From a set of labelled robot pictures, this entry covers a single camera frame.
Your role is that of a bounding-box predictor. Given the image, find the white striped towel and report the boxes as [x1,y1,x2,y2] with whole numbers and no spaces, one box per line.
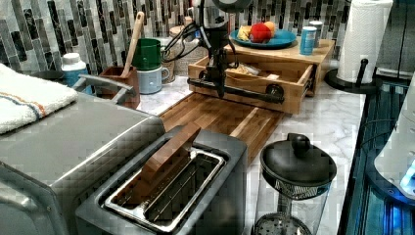
[0,65,78,134]

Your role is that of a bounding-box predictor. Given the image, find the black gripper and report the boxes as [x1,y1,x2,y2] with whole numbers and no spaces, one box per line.
[202,23,228,98]

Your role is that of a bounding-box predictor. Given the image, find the black paper towel holder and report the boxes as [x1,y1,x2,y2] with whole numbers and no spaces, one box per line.
[324,59,383,94]

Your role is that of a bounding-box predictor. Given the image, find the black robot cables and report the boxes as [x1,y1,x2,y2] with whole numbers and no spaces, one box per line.
[161,21,209,64]

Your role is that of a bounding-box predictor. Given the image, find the paper towel roll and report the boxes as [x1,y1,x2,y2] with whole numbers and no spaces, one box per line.
[337,0,393,83]

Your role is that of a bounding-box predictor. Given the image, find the silver toaster oven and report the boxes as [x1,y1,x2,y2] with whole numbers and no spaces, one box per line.
[1,75,164,235]

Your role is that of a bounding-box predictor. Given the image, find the wooden drawer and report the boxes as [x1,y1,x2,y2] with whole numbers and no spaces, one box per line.
[187,56,317,116]

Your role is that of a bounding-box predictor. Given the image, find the brown utensil holder box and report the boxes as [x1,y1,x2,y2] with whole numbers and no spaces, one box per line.
[96,66,142,110]

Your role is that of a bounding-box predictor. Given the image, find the white block in drawer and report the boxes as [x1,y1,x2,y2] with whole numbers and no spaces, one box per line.
[267,74,280,80]

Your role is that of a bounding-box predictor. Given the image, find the wooden block in toaster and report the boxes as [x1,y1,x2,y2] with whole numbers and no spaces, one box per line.
[141,122,201,182]

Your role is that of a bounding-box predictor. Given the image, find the black french press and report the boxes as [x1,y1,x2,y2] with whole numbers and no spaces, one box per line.
[251,133,337,235]

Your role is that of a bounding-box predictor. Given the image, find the wooden cutting board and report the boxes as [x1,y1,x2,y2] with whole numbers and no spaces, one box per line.
[159,93,284,165]

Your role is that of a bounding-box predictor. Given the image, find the wooden drawer cabinet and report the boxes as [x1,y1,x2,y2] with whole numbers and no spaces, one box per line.
[232,37,335,97]

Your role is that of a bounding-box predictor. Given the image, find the green mug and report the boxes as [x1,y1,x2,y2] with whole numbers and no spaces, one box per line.
[132,38,161,71]

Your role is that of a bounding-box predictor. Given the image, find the wooden spoon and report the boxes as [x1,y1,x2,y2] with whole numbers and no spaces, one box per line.
[121,12,145,77]

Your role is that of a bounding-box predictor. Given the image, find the yellow plush banana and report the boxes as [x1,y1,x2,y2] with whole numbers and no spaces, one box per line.
[237,25,252,41]

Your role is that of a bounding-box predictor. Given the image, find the light blue mug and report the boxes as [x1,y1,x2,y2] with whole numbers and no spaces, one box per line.
[137,67,170,95]

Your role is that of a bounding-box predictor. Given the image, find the orange plush fruit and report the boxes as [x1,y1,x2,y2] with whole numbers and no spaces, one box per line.
[264,22,275,36]

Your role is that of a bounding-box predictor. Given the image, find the silver toaster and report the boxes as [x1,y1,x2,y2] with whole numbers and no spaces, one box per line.
[75,126,248,235]

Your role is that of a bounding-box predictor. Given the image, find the blue plate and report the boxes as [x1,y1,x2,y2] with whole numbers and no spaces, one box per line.
[230,29,297,49]

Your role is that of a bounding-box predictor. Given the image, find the blue white-capped bottle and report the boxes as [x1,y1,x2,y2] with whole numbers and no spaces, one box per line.
[62,53,88,87]

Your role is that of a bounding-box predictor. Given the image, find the blue spice can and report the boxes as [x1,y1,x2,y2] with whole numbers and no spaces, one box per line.
[300,26,317,56]

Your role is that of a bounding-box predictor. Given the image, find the silver spice can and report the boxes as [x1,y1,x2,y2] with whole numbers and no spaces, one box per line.
[307,20,324,49]

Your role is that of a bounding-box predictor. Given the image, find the snack bag in drawer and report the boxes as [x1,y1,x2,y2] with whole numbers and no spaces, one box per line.
[226,64,260,75]

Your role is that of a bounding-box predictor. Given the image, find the round wooden lid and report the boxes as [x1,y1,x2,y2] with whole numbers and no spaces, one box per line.
[169,17,193,38]

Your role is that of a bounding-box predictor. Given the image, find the red plush apple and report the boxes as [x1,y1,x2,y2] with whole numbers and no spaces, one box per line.
[250,23,272,43]

